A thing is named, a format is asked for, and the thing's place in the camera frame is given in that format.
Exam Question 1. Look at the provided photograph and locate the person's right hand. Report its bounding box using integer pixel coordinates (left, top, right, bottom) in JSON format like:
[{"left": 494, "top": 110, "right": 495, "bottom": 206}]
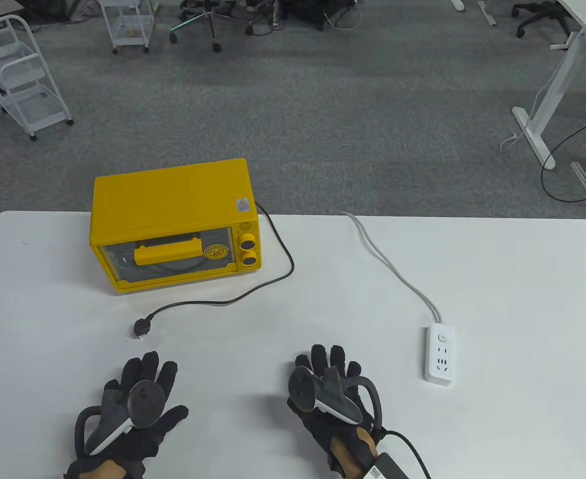
[{"left": 287, "top": 344, "right": 386, "bottom": 470}]

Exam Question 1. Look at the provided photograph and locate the person's left hand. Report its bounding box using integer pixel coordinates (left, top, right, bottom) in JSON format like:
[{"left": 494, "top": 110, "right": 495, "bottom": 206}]
[{"left": 65, "top": 351, "right": 190, "bottom": 479}]

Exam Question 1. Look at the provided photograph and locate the black oven power cord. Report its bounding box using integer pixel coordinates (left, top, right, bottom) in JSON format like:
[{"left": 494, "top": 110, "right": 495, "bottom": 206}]
[{"left": 134, "top": 202, "right": 294, "bottom": 341}]

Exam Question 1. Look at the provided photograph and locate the white power strip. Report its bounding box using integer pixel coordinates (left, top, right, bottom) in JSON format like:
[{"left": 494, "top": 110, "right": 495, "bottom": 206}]
[{"left": 424, "top": 323, "right": 456, "bottom": 385}]

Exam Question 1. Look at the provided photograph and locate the white power strip cable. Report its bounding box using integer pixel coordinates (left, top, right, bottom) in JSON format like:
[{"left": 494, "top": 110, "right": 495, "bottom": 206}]
[{"left": 342, "top": 212, "right": 443, "bottom": 325}]

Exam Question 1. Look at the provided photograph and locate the yellow oven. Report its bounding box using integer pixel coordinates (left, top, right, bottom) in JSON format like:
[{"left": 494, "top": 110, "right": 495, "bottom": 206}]
[{"left": 89, "top": 158, "right": 264, "bottom": 294}]

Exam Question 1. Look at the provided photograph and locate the person's right forearm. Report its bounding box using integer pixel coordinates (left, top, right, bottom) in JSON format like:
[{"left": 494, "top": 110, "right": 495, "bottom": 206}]
[{"left": 333, "top": 433, "right": 379, "bottom": 479}]

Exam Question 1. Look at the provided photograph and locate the person's left forearm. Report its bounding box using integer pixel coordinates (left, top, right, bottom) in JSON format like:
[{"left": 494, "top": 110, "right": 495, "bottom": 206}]
[{"left": 81, "top": 459, "right": 126, "bottom": 479}]

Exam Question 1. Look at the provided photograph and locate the grey white handheld controller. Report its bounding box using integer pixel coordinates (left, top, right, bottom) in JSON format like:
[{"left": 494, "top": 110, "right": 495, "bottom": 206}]
[
  {"left": 75, "top": 380, "right": 166, "bottom": 456},
  {"left": 288, "top": 366, "right": 384, "bottom": 432}
]

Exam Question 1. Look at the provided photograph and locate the black labelled wrist box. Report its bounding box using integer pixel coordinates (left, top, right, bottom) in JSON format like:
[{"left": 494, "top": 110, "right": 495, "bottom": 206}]
[{"left": 360, "top": 452, "right": 414, "bottom": 479}]

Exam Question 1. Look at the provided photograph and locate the large white rolling cart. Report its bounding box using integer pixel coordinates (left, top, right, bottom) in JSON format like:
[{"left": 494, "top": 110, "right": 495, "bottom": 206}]
[{"left": 0, "top": 14, "right": 75, "bottom": 141}]

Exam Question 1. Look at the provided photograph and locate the black equipment pile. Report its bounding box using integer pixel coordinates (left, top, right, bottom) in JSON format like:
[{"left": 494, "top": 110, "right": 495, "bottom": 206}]
[{"left": 275, "top": 0, "right": 361, "bottom": 30}]

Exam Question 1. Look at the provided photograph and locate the chrome office chair base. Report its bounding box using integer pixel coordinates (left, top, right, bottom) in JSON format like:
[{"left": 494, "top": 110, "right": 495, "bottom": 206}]
[{"left": 170, "top": 0, "right": 268, "bottom": 53}]

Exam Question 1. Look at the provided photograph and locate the small white rolling cart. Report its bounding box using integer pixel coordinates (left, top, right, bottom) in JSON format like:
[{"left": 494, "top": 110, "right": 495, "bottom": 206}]
[{"left": 99, "top": 0, "right": 156, "bottom": 54}]

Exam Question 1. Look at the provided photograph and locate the black office chair base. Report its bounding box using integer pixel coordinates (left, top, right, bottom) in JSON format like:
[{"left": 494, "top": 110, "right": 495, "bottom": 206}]
[{"left": 511, "top": 0, "right": 573, "bottom": 38}]

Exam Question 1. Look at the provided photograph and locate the black wrist box cable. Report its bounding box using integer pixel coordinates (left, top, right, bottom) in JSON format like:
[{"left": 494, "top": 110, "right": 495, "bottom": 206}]
[{"left": 379, "top": 431, "right": 431, "bottom": 479}]

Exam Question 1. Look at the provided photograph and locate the black floor cable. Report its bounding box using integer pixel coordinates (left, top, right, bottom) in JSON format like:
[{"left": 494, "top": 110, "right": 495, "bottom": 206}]
[{"left": 541, "top": 105, "right": 586, "bottom": 203}]

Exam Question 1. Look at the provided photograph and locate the thin white floor cable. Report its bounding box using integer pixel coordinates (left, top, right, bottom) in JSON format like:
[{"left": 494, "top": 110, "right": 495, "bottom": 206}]
[{"left": 500, "top": 90, "right": 545, "bottom": 153}]

